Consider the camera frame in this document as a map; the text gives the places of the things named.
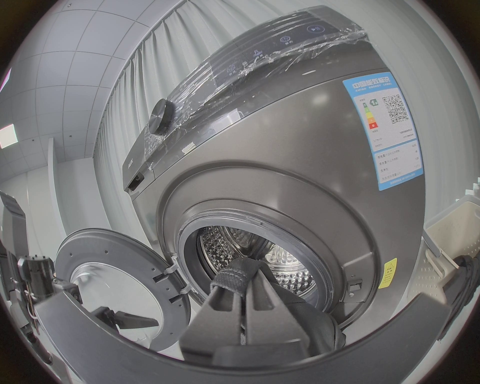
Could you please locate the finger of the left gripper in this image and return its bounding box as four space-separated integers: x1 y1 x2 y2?
92 307 160 331

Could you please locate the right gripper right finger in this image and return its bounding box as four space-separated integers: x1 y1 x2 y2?
247 267 313 354

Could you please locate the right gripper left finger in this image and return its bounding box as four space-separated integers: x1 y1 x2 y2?
179 289 248 361

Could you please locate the black garment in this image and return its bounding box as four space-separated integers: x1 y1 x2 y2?
209 258 346 357

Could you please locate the washing machine door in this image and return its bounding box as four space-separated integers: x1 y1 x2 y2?
54 228 193 353

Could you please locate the grey washing machine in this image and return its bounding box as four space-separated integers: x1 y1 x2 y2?
122 4 427 331

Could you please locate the cream laundry basket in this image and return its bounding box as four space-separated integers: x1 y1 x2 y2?
422 184 480 305

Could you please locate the heap of dark clothes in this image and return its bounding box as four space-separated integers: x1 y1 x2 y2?
448 255 480 324

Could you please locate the white curtain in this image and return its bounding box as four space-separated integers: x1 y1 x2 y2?
92 0 478 211

